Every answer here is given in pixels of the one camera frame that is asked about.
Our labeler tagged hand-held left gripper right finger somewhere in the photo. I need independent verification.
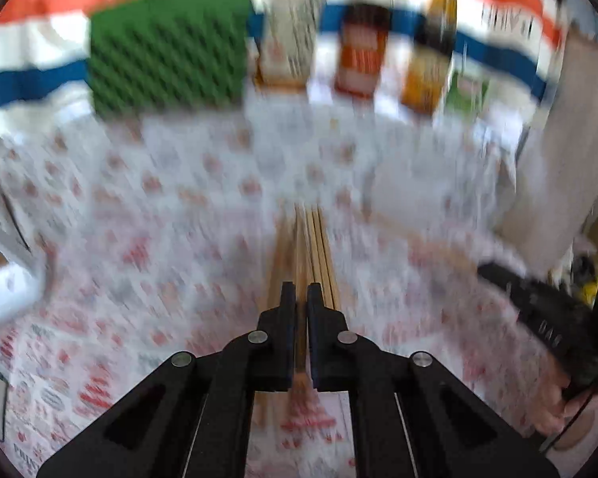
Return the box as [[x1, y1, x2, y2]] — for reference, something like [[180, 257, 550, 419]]
[[306, 283, 561, 478]]

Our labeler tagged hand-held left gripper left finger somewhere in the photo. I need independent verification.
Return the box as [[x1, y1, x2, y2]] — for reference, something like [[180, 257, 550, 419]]
[[36, 282, 298, 478]]

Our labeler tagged person's right hand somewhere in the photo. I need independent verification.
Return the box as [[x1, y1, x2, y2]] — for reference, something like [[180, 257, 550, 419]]
[[532, 363, 598, 436]]

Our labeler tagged strawberry patchwork print cloth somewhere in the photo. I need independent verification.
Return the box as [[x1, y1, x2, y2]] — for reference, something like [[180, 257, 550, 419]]
[[0, 184, 574, 478]]

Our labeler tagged beige cloth panel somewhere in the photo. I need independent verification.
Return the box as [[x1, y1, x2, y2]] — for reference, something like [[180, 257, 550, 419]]
[[493, 25, 598, 270]]

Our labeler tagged bear and heart print cloth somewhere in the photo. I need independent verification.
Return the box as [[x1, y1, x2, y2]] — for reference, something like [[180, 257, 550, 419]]
[[0, 80, 524, 220]]

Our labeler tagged green and white carton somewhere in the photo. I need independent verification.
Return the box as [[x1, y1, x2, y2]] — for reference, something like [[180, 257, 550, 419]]
[[445, 69, 490, 121]]

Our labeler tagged dark bottle with yellow label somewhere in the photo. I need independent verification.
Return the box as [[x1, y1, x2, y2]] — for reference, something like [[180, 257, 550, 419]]
[[400, 0, 460, 114]]

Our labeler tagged jar with red label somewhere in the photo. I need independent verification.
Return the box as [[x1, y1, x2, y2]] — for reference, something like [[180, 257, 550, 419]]
[[334, 4, 390, 99]]

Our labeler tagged white object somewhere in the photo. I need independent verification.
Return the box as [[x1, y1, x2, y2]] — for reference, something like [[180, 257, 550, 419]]
[[0, 264, 48, 325]]

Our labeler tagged amber bottle with white label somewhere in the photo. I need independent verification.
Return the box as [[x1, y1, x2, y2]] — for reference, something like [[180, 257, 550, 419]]
[[258, 0, 326, 86]]

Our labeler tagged green checkered box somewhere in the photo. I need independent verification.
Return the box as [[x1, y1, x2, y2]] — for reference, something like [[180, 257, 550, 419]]
[[89, 0, 253, 118]]

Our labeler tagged red white blue striped cloth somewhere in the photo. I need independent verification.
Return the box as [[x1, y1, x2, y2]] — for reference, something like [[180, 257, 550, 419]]
[[0, 0, 569, 110]]

